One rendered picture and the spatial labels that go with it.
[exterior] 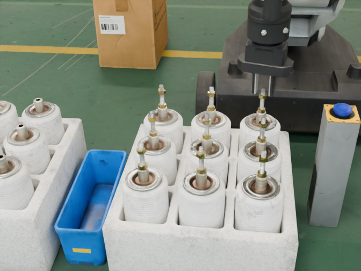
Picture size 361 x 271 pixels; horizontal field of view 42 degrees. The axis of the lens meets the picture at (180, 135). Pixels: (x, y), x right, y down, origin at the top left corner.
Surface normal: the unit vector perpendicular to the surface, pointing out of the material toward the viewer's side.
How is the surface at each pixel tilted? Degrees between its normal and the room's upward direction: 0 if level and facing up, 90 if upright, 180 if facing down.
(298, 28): 59
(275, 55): 90
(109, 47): 89
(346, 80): 0
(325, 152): 90
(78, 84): 0
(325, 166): 90
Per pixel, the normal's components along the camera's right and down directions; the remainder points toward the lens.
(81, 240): -0.10, 0.59
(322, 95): -0.11, -0.16
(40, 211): 1.00, 0.03
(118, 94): -0.03, -0.82
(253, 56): -0.37, 0.54
